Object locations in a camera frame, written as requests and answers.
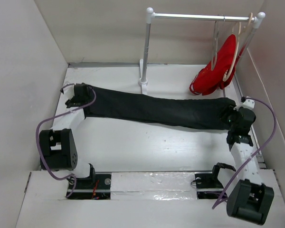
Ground black trousers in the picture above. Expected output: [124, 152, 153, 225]
[86, 85, 236, 130]

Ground grey wire hanger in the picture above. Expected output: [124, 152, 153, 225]
[210, 20, 219, 71]

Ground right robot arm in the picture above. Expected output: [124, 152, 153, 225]
[210, 106, 274, 225]

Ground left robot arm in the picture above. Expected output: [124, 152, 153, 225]
[36, 83, 96, 189]

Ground wooden hanger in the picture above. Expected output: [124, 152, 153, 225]
[222, 12, 253, 82]

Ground red garment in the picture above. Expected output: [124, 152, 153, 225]
[189, 34, 237, 95]

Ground silver foil tape strip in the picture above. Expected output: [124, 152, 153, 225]
[110, 171, 197, 200]

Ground white clothes rack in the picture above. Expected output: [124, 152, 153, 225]
[139, 7, 266, 95]

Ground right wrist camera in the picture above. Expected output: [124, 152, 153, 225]
[238, 96, 255, 110]

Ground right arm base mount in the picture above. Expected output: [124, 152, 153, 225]
[191, 162, 236, 200]

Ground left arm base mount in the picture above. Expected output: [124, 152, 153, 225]
[66, 164, 112, 200]

